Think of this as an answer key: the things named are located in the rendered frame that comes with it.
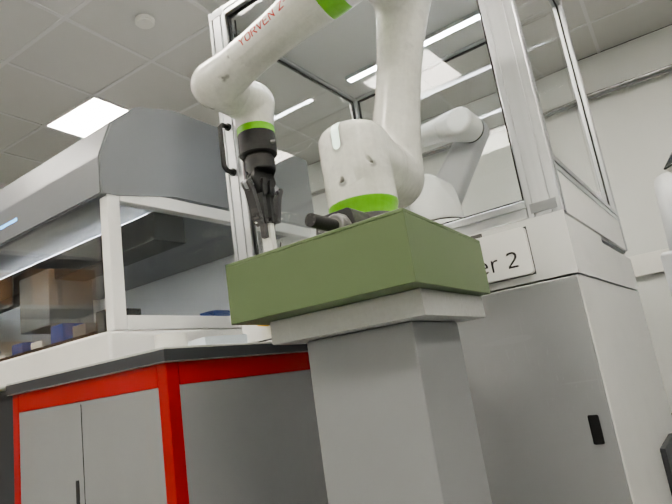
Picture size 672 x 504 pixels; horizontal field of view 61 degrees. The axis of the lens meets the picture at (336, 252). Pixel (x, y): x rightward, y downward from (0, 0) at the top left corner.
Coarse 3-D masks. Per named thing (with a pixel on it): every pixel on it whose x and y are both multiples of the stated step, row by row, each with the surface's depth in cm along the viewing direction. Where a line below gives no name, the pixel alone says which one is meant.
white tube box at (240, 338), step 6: (210, 336) 139; (216, 336) 140; (222, 336) 141; (228, 336) 142; (234, 336) 144; (240, 336) 145; (246, 336) 146; (192, 342) 142; (198, 342) 140; (204, 342) 138; (210, 342) 138; (216, 342) 140; (222, 342) 141; (228, 342) 142; (234, 342) 143; (240, 342) 144; (246, 342) 146
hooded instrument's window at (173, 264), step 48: (48, 240) 207; (96, 240) 189; (144, 240) 201; (192, 240) 219; (0, 288) 225; (48, 288) 204; (96, 288) 187; (144, 288) 196; (192, 288) 213; (0, 336) 221; (48, 336) 201
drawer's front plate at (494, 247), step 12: (516, 228) 130; (480, 240) 135; (492, 240) 134; (504, 240) 132; (516, 240) 130; (492, 252) 133; (504, 252) 132; (516, 252) 130; (528, 252) 128; (504, 264) 131; (516, 264) 130; (528, 264) 128; (492, 276) 133; (504, 276) 131; (516, 276) 130
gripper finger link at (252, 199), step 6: (246, 180) 129; (252, 186) 130; (246, 192) 130; (252, 192) 129; (246, 198) 131; (252, 198) 130; (252, 204) 130; (258, 204) 130; (252, 210) 130; (258, 210) 129; (252, 216) 130; (258, 216) 129
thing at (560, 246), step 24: (552, 216) 128; (528, 240) 130; (552, 240) 127; (576, 240) 130; (600, 240) 159; (552, 264) 127; (576, 264) 124; (600, 264) 149; (624, 264) 187; (504, 288) 133; (264, 336) 174
